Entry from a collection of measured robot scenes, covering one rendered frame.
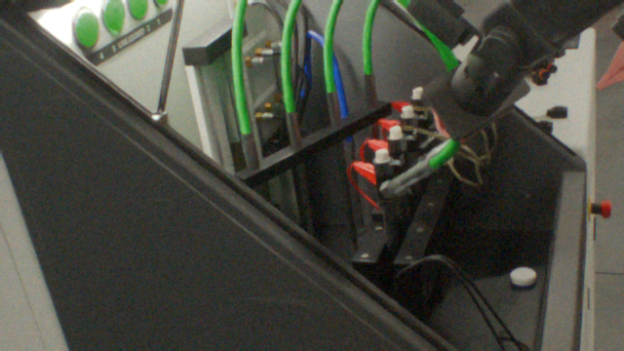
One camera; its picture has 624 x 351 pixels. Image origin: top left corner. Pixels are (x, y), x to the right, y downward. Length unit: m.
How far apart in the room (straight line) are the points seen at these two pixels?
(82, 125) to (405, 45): 0.69
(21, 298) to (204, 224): 0.30
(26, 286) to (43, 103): 0.25
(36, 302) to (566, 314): 0.65
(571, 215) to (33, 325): 0.79
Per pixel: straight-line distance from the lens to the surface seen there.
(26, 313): 1.04
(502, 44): 0.68
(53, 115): 0.85
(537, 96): 1.67
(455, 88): 0.82
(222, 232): 0.81
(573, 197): 1.34
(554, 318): 1.06
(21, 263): 0.99
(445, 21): 0.76
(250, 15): 1.37
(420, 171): 0.95
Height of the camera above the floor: 1.58
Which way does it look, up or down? 25 degrees down
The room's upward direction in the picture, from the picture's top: 9 degrees counter-clockwise
